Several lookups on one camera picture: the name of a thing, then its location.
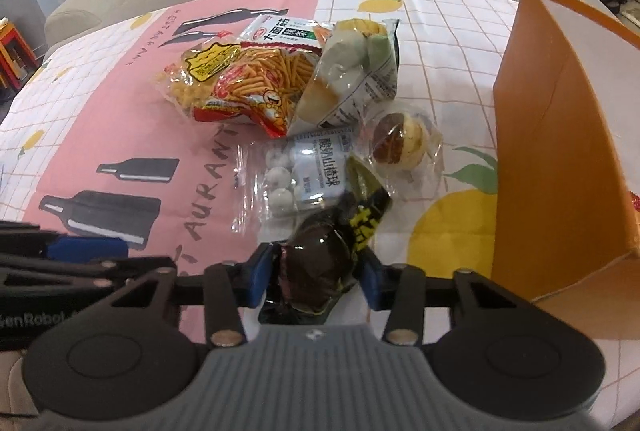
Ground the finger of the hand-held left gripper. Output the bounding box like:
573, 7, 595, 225
0, 255, 180, 296
0, 220, 132, 263

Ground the red stool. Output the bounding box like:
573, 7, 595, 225
0, 17, 38, 92

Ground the red stick snack packet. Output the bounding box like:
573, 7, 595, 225
192, 40, 323, 136

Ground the small white and green packet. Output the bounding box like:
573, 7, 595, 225
240, 13, 333, 54

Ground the white orange-rimmed storage box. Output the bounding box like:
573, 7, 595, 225
492, 0, 640, 342

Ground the white and green bread packet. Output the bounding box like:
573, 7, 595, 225
290, 18, 403, 136

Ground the dark chocolate snack packet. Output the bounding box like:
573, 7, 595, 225
260, 156, 393, 324

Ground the white ball candy packet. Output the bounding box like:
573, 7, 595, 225
232, 128, 361, 237

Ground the round bun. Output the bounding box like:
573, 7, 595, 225
357, 103, 446, 202

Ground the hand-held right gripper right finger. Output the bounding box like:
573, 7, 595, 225
356, 247, 533, 347

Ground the yellow waffle cookie packet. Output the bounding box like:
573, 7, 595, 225
152, 36, 241, 116

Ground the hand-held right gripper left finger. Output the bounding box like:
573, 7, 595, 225
107, 243, 281, 347

